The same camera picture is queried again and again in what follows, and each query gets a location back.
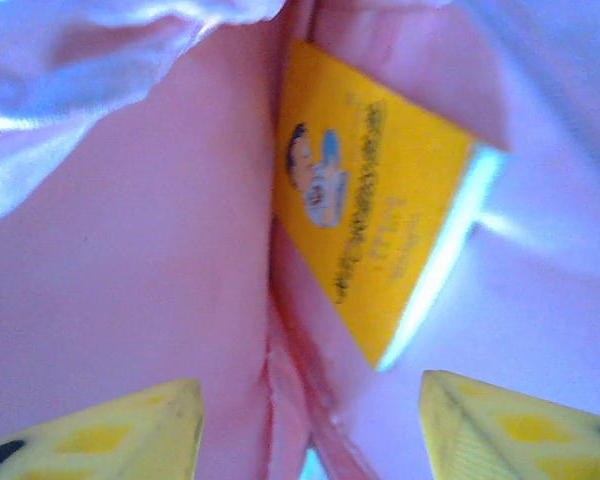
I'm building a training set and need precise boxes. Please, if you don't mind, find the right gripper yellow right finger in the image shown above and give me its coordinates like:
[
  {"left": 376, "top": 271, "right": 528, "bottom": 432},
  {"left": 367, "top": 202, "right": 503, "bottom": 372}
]
[{"left": 419, "top": 369, "right": 600, "bottom": 480}]

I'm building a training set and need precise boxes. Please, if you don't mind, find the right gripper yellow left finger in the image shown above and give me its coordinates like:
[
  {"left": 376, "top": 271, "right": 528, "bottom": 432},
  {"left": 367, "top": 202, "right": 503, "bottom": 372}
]
[{"left": 0, "top": 378, "right": 205, "bottom": 480}]

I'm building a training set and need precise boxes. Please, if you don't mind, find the pink student backpack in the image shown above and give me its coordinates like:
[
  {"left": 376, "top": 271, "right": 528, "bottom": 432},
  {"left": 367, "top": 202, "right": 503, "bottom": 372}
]
[{"left": 0, "top": 0, "right": 600, "bottom": 480}]

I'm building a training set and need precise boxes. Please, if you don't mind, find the yellow cartoon cover book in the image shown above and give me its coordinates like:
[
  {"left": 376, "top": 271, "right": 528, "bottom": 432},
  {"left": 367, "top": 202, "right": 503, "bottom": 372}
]
[{"left": 272, "top": 38, "right": 504, "bottom": 372}]

